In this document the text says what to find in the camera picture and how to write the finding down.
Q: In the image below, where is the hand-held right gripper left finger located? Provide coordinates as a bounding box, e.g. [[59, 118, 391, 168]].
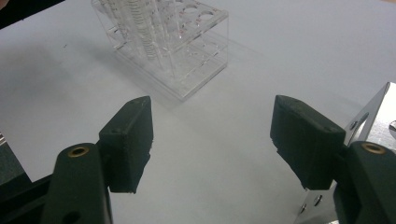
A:
[[98, 95, 154, 195]]

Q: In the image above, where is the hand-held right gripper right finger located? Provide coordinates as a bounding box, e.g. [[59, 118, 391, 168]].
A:
[[269, 94, 347, 190]]

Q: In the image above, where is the metal tube rack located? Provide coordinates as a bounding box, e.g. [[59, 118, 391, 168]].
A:
[[293, 81, 396, 224]]

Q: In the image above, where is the clear acrylic tube rack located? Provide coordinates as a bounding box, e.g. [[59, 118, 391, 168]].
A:
[[91, 0, 230, 103]]

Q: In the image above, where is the white board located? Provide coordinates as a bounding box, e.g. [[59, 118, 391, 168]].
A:
[[0, 0, 396, 224]]

